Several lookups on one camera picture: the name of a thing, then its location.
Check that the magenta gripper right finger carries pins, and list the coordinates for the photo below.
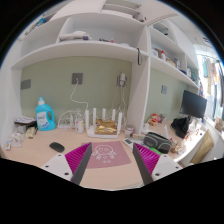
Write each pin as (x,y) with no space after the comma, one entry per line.
(153,166)

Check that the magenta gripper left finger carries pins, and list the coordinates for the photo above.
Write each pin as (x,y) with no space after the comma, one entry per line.
(71,166)

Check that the black computer mouse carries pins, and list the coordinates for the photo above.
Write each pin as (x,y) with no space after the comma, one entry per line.
(57,147)

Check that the pink mouse pad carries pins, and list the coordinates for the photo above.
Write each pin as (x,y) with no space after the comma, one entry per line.
(108,154)

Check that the black computer monitor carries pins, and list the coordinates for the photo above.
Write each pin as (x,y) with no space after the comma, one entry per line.
(193,105)

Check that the grey pencil case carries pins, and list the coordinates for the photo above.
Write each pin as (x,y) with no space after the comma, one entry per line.
(158,142)

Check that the white calculator device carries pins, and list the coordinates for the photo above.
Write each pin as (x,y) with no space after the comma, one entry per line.
(128,142)

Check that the clear plastic bottle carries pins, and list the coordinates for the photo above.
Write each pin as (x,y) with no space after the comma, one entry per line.
(79,122)

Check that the white wifi router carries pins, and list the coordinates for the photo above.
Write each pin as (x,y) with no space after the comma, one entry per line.
(90,129)

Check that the small round jar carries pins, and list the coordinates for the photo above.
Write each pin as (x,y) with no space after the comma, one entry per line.
(129,129)

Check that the red plush toy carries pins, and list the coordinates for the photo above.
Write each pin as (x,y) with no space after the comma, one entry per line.
(154,120)

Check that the gold snack bag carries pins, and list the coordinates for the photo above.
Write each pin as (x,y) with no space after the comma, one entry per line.
(105,127)

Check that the black bag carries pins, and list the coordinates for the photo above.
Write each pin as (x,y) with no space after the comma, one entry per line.
(180,126)

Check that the blue detergent bottle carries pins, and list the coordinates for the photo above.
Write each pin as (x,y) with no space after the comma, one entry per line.
(44,116)

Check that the white charger adapter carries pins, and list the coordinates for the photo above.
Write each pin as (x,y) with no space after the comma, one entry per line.
(122,79)

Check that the white wire rack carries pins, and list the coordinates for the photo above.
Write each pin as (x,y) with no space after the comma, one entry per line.
(66,120)

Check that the grey wall socket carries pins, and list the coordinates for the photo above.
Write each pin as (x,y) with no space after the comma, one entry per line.
(77,78)

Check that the white wall shelf unit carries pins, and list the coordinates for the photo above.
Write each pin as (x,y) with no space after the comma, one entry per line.
(139,33)

